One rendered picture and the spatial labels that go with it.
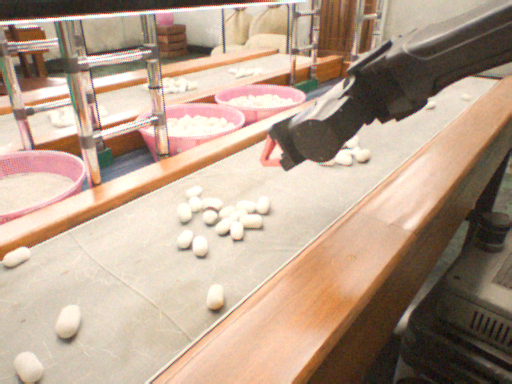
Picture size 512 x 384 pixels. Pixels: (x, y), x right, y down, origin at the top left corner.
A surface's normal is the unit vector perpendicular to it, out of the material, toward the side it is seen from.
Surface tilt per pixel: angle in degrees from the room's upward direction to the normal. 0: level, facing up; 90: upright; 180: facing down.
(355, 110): 54
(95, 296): 0
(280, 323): 0
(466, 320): 90
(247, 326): 0
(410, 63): 117
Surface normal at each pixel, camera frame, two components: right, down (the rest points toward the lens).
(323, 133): -0.50, 0.56
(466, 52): -0.74, 0.64
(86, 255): 0.00, -0.88
